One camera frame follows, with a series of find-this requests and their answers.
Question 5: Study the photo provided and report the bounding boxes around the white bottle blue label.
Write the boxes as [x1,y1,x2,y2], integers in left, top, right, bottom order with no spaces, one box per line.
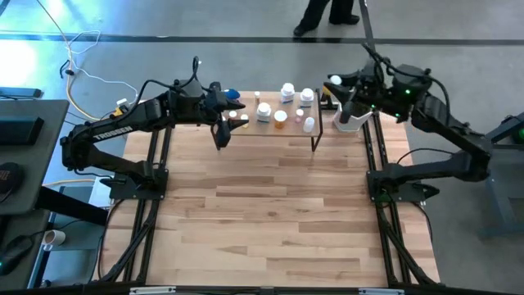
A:
[299,88,315,110]

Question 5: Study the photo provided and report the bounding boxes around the white cup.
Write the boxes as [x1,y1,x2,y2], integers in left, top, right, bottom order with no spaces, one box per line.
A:
[42,229,66,252]

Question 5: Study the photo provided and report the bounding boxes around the black desk bar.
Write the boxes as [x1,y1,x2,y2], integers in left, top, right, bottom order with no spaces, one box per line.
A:
[34,186,110,227]

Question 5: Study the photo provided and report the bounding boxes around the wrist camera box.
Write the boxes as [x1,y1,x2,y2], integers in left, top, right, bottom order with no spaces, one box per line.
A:
[174,78,206,99]
[392,63,433,89]

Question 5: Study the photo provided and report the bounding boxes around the large amber pill bottle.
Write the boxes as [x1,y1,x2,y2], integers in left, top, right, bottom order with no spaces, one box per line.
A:
[273,109,289,130]

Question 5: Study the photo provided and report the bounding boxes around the black round cap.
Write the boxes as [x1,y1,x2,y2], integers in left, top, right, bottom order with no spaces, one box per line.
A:
[0,161,25,205]

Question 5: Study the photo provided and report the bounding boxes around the white Melatonin bottle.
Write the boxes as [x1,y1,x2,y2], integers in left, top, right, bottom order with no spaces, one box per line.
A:
[280,82,296,104]

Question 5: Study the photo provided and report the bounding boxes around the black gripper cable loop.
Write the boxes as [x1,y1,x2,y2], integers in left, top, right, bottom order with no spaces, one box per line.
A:
[191,55,202,85]

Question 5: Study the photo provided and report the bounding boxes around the wooden shelf black legs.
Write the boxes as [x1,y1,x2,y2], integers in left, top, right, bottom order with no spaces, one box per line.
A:
[210,85,324,152]

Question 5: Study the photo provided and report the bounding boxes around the person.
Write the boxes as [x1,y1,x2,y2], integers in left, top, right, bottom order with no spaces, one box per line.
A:
[292,0,361,38]

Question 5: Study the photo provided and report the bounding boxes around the grey desk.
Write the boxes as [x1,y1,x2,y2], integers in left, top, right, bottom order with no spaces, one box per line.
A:
[0,98,70,216]

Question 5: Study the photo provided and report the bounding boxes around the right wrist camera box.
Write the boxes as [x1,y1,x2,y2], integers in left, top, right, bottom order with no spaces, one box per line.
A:
[392,63,433,89]

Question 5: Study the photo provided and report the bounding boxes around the black table frame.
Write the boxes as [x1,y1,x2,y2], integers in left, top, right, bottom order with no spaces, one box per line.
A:
[93,88,443,295]

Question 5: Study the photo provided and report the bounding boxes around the black computer mouse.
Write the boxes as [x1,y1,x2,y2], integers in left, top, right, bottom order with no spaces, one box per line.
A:
[0,235,34,276]

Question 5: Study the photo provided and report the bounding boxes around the white floor cable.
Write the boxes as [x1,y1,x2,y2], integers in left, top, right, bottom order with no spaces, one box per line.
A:
[66,30,139,102]

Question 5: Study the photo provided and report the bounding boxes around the yellow floor cable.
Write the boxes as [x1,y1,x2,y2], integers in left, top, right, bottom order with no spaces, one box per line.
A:
[35,0,103,122]

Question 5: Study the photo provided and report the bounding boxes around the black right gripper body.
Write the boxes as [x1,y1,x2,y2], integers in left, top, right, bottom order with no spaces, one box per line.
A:
[339,61,396,124]

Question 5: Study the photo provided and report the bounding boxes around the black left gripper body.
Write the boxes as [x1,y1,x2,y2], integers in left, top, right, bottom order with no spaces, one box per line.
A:
[196,81,233,149]

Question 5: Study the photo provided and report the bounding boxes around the white power strip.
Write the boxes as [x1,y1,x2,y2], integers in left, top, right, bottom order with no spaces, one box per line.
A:
[89,174,114,208]

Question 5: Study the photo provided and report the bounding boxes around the black keyboard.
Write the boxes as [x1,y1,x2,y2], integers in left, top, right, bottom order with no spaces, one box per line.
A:
[0,116,45,147]

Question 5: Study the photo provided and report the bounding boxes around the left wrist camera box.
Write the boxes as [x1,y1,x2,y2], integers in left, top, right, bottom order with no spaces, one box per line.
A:
[174,78,206,99]

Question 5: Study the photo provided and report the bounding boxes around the grey desk frame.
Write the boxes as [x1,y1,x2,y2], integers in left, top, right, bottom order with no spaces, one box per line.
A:
[478,112,524,241]

